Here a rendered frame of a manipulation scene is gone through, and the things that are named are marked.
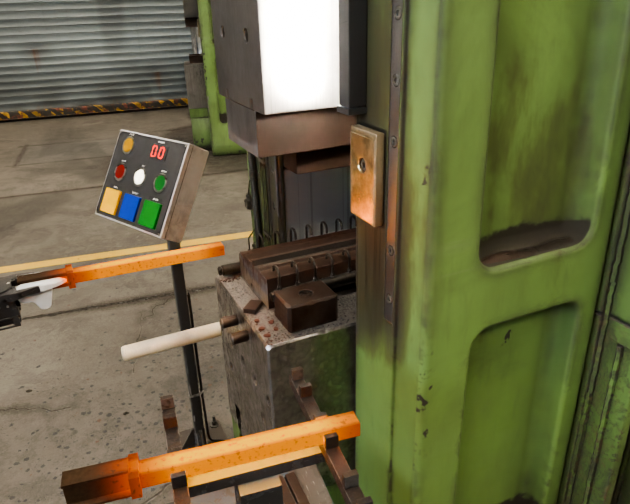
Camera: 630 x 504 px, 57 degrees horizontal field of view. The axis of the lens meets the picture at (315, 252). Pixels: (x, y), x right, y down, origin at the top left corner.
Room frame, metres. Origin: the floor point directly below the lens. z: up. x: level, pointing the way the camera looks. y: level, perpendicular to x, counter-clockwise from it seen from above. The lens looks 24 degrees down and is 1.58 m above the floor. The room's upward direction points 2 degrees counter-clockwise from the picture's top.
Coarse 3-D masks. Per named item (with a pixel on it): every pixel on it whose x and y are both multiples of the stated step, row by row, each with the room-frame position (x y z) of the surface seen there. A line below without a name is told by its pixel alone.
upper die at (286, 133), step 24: (240, 120) 1.25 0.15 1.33; (264, 120) 1.16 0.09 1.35; (288, 120) 1.19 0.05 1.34; (312, 120) 1.21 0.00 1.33; (336, 120) 1.23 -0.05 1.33; (240, 144) 1.26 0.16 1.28; (264, 144) 1.16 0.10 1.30; (288, 144) 1.18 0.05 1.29; (312, 144) 1.21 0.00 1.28; (336, 144) 1.23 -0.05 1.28
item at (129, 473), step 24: (264, 432) 0.63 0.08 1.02; (288, 432) 0.63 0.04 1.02; (312, 432) 0.63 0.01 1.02; (168, 456) 0.59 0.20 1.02; (192, 456) 0.59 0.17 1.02; (216, 456) 0.59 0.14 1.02; (240, 456) 0.60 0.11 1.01; (264, 456) 0.61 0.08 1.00; (72, 480) 0.55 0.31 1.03; (96, 480) 0.55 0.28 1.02; (120, 480) 0.56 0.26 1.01; (144, 480) 0.56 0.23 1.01; (168, 480) 0.57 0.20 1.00
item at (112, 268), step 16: (144, 256) 1.13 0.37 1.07; (160, 256) 1.13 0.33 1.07; (176, 256) 1.13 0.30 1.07; (192, 256) 1.15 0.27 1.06; (208, 256) 1.16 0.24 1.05; (48, 272) 1.05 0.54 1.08; (64, 272) 1.05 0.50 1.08; (80, 272) 1.05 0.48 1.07; (96, 272) 1.07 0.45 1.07; (112, 272) 1.08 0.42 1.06; (128, 272) 1.09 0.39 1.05
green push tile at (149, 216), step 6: (144, 204) 1.58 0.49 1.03; (150, 204) 1.57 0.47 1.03; (156, 204) 1.55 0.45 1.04; (144, 210) 1.57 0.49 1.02; (150, 210) 1.56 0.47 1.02; (156, 210) 1.54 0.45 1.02; (144, 216) 1.56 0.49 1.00; (150, 216) 1.55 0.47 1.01; (156, 216) 1.53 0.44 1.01; (138, 222) 1.56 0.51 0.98; (144, 222) 1.55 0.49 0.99; (150, 222) 1.53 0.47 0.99; (156, 222) 1.53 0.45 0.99; (150, 228) 1.53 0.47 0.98
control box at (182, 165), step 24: (120, 144) 1.78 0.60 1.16; (144, 144) 1.71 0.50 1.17; (168, 144) 1.65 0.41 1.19; (192, 144) 1.61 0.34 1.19; (144, 168) 1.67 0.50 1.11; (168, 168) 1.60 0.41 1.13; (192, 168) 1.60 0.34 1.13; (144, 192) 1.62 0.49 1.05; (168, 192) 1.56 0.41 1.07; (192, 192) 1.59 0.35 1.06; (168, 216) 1.52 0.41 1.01
